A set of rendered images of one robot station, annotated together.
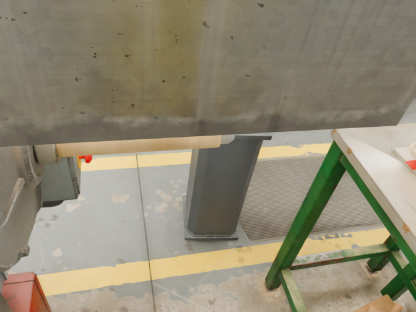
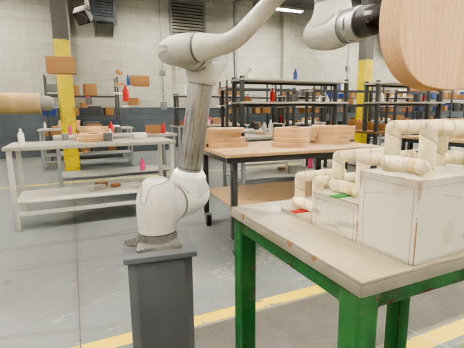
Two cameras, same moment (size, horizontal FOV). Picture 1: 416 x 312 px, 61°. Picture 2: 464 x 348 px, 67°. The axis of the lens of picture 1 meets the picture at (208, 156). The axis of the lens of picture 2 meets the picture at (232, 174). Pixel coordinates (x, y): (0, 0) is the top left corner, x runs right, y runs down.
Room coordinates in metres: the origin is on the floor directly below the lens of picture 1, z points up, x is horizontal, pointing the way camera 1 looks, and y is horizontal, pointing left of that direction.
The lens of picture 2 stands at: (-0.27, -0.27, 1.23)
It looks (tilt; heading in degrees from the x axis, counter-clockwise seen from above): 10 degrees down; 356
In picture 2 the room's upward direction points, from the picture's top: 1 degrees counter-clockwise
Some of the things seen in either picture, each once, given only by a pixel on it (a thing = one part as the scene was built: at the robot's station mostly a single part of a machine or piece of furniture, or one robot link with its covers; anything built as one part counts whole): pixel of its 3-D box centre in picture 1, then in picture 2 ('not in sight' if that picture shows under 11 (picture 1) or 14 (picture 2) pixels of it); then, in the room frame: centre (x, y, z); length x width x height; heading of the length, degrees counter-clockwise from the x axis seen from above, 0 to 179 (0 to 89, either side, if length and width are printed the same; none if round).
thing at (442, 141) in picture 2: not in sight; (440, 145); (0.54, -0.83, 1.15); 0.03 x 0.03 x 0.09
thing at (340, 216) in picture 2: not in sight; (371, 208); (0.62, -0.71, 0.98); 0.27 x 0.16 x 0.09; 113
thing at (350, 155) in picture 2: not in sight; (362, 154); (0.66, -0.69, 1.12); 0.20 x 0.03 x 0.03; 112
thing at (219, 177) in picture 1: (218, 173); (161, 320); (1.15, -0.06, 0.35); 0.28 x 0.28 x 0.70; 12
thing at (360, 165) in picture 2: not in sight; (362, 179); (0.55, -0.65, 1.07); 0.03 x 0.03 x 0.09
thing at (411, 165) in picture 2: not in sight; (404, 164); (0.43, -0.68, 1.12); 0.11 x 0.03 x 0.03; 23
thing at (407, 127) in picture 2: not in sight; (418, 126); (0.51, -0.75, 1.20); 0.20 x 0.03 x 0.03; 112
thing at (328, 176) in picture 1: (299, 231); (245, 344); (0.82, -0.39, 0.45); 0.05 x 0.05 x 0.90; 20
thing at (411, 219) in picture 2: not in sight; (426, 206); (0.48, -0.77, 1.02); 0.27 x 0.15 x 0.17; 113
